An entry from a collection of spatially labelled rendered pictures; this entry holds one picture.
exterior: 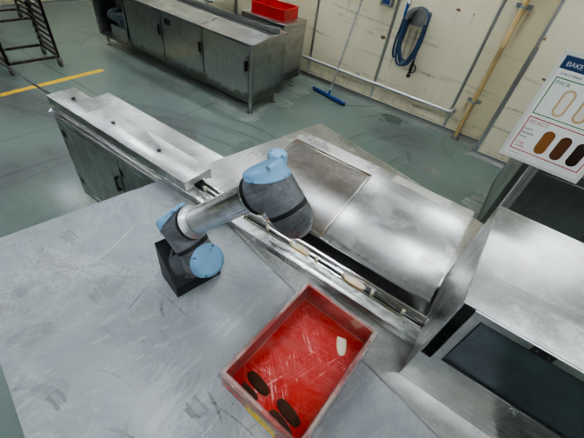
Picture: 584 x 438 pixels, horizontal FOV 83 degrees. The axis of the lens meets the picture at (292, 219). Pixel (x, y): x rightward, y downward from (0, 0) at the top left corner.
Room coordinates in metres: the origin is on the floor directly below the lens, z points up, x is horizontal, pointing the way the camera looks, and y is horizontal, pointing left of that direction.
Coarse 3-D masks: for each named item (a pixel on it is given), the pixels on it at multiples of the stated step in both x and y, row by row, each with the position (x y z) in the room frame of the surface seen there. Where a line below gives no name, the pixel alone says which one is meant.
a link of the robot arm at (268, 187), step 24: (264, 168) 0.66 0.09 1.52; (288, 168) 0.71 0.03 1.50; (240, 192) 0.66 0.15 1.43; (264, 192) 0.63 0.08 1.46; (288, 192) 0.65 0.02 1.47; (168, 216) 0.71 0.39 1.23; (192, 216) 0.70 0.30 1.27; (216, 216) 0.67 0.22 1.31; (240, 216) 0.67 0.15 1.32; (288, 216) 0.61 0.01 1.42; (168, 240) 0.68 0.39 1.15; (192, 240) 0.69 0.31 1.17
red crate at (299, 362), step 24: (312, 312) 0.71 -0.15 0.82; (288, 336) 0.59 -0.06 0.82; (312, 336) 0.61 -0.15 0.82; (336, 336) 0.63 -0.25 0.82; (264, 360) 0.49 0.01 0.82; (288, 360) 0.50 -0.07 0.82; (312, 360) 0.52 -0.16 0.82; (336, 360) 0.54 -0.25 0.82; (240, 384) 0.40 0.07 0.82; (288, 384) 0.42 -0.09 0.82; (312, 384) 0.44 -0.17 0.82; (312, 408) 0.36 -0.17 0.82
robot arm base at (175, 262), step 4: (172, 252) 0.75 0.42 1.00; (172, 256) 0.74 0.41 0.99; (176, 256) 0.72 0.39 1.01; (172, 260) 0.72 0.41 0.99; (176, 260) 0.71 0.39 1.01; (180, 260) 0.70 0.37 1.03; (172, 264) 0.71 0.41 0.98; (176, 264) 0.70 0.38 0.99; (180, 264) 0.70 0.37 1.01; (172, 268) 0.71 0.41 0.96; (176, 268) 0.70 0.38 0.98; (180, 268) 0.69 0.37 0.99; (176, 272) 0.70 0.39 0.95; (180, 272) 0.69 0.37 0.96; (184, 272) 0.69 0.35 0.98; (180, 276) 0.71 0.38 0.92; (184, 276) 0.71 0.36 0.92; (188, 276) 0.71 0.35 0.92; (192, 276) 0.70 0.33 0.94
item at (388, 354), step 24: (264, 144) 1.87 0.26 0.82; (336, 144) 2.03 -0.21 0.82; (216, 168) 1.54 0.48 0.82; (240, 168) 1.58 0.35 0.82; (384, 168) 1.85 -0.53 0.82; (312, 240) 1.10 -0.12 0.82; (288, 264) 0.93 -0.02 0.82; (360, 264) 1.00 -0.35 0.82; (384, 288) 0.90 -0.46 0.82; (360, 312) 0.75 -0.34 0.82; (384, 336) 0.66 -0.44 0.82; (384, 360) 0.57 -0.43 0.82; (408, 384) 0.50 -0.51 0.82; (432, 408) 0.43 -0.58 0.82; (456, 432) 0.37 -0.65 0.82; (480, 432) 0.38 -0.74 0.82
